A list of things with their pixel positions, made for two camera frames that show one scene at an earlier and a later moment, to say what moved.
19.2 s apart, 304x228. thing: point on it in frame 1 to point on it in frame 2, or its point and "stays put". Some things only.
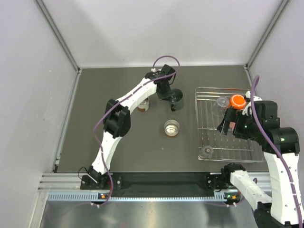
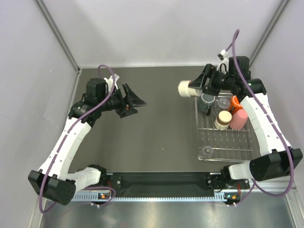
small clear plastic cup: x=206 y=152 stays put
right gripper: x=232 y=114 to x=208 y=72
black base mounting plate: x=160 y=184 stays put
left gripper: x=166 y=95 to x=123 y=108
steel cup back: x=144 y=106 to x=184 y=90
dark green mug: x=177 y=99 to x=205 y=100
